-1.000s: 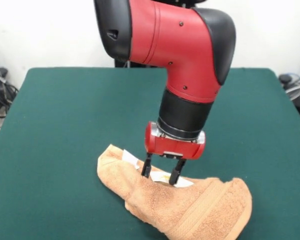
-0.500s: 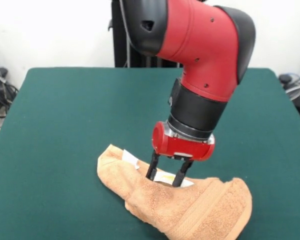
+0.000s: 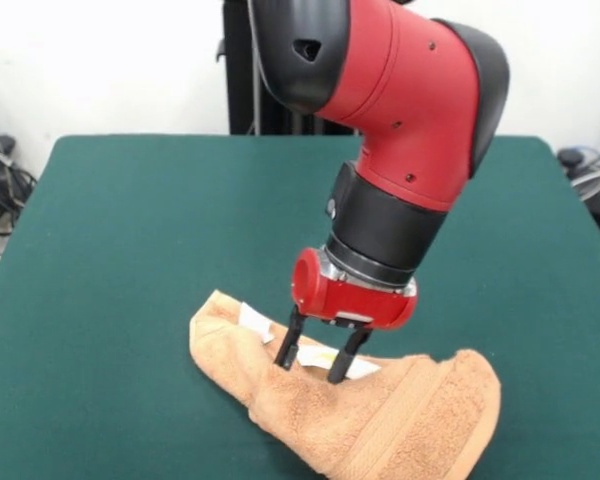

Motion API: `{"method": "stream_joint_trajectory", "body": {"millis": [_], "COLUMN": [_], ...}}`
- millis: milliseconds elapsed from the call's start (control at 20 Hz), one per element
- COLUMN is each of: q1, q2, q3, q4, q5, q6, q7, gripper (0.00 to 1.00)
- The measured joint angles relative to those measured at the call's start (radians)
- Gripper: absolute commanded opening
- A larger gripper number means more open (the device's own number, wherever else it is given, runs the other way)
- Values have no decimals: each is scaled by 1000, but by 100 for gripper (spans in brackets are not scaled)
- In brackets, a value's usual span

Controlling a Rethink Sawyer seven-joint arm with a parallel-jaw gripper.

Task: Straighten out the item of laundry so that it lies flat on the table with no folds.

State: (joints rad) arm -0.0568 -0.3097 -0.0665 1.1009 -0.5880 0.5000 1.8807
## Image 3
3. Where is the dark green table cloth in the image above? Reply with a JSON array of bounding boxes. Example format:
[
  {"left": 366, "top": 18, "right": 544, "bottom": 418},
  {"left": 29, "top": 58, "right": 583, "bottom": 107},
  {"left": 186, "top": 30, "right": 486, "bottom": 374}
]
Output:
[{"left": 0, "top": 133, "right": 600, "bottom": 480}]

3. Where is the grey cable loop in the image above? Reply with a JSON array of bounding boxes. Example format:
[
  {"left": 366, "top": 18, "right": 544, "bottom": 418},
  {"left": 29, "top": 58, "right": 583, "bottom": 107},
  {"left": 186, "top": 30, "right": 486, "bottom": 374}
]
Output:
[{"left": 562, "top": 144, "right": 600, "bottom": 202}]

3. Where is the peach terry towel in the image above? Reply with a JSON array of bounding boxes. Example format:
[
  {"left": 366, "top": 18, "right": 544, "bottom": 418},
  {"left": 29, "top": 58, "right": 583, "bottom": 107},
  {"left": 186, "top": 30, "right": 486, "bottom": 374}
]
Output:
[{"left": 187, "top": 289, "right": 502, "bottom": 480}]

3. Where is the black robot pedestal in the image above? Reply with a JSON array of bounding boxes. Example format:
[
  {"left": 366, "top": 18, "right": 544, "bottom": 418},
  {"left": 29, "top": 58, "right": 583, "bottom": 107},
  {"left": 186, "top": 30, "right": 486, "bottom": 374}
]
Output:
[{"left": 215, "top": 0, "right": 361, "bottom": 136}]

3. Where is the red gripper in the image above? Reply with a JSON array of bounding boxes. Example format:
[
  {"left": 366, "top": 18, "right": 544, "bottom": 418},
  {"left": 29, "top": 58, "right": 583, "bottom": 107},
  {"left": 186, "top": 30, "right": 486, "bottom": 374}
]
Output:
[{"left": 274, "top": 248, "right": 419, "bottom": 385}]

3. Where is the black cable bundle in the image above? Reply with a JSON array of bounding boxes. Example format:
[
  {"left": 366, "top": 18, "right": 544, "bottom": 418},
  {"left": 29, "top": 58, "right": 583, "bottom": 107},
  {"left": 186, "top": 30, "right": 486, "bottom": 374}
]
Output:
[{"left": 0, "top": 107, "right": 39, "bottom": 281}]

